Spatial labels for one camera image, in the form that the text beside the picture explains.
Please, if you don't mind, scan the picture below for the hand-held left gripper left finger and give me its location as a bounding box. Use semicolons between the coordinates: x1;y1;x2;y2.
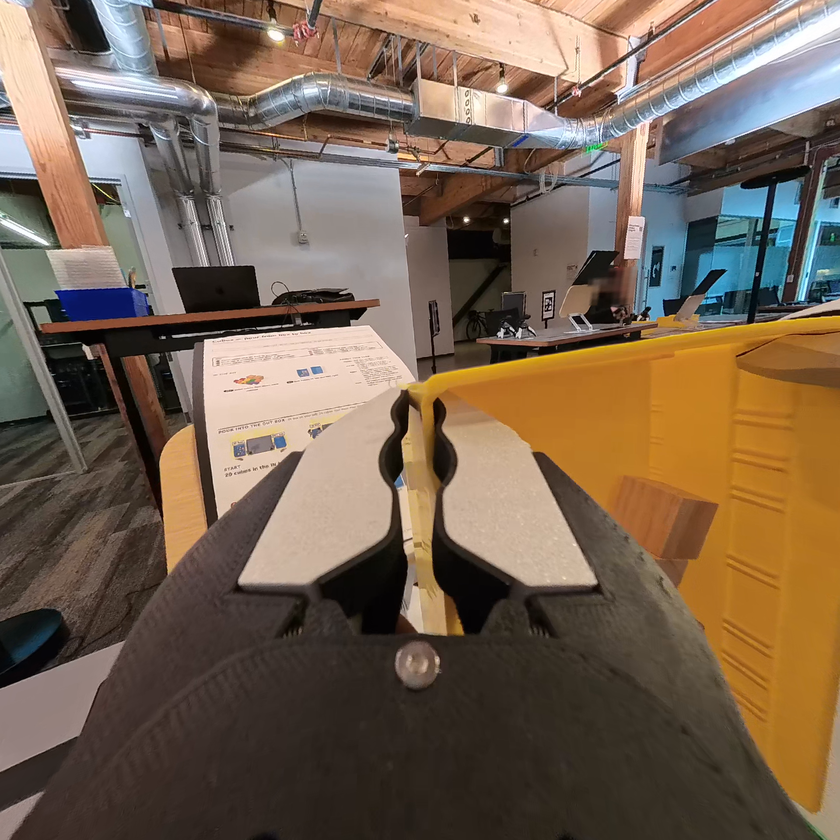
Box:
238;388;413;636

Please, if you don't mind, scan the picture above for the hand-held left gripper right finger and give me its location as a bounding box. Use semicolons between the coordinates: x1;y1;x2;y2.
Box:
419;395;599;636

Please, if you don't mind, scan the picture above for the yellow plastic box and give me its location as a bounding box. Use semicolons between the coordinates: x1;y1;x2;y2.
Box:
402;317;840;815

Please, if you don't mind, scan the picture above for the pile of wooden and coloured cubes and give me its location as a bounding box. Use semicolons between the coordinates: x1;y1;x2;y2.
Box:
613;476;719;588

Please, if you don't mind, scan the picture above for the pale wooden display board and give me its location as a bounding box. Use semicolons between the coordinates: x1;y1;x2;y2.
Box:
159;423;211;575

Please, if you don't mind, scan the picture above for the printed instruction sheet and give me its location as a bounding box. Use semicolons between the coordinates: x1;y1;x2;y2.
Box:
203;325;417;519

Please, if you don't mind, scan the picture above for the long work desk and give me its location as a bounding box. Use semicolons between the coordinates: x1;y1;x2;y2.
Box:
476;320;660;362

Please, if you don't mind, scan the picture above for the black bag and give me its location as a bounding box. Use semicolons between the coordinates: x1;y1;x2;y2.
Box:
271;282;357;306

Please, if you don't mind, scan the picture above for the black laptop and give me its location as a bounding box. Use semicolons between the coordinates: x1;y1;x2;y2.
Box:
172;266;261;315

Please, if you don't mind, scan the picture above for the blue plastic bin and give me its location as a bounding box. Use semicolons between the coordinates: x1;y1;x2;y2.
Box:
54;287;151;322

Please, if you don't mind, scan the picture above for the black round stool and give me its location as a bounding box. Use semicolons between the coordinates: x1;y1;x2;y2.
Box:
0;609;67;686

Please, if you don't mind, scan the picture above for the stack of clear bubble wrap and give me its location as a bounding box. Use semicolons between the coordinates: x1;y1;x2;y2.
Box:
46;246;126;290

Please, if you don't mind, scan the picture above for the wooden desk with black frame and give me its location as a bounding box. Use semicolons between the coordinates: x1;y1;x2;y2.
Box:
41;298;382;513

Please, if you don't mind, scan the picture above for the silver vertical duct pipe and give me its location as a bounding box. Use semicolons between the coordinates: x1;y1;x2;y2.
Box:
190;118;236;266
152;121;211;266

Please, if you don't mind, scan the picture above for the wooden support post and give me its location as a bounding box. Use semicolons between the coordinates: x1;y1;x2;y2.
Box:
0;0;173;519
613;121;652;316

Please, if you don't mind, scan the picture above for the rectangular metal duct box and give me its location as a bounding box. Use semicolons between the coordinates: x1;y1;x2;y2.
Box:
406;79;567;149

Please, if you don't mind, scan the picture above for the silver spiral air duct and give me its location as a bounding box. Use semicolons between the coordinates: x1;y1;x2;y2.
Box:
92;0;160;78
56;69;416;135
558;0;840;151

